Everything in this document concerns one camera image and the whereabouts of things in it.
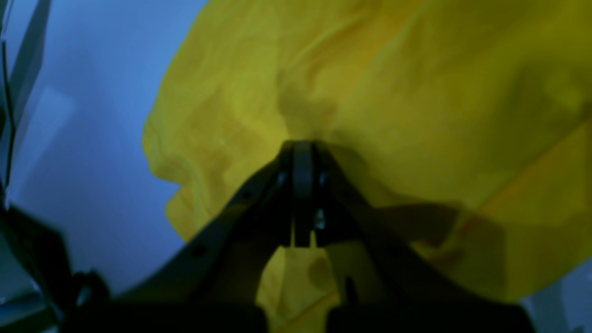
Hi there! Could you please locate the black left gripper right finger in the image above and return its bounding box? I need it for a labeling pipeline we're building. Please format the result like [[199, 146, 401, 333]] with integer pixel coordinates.
[[314, 142, 486, 306]]

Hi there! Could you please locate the orange T-shirt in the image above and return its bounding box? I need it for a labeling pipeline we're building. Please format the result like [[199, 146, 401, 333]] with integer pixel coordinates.
[[142, 0, 591, 333]]

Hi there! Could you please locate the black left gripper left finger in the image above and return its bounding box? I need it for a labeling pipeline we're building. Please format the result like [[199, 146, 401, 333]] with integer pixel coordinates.
[[116, 141, 315, 306]]

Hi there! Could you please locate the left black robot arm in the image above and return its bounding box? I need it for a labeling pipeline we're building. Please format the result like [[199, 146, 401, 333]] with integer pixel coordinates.
[[1, 0, 204, 299]]

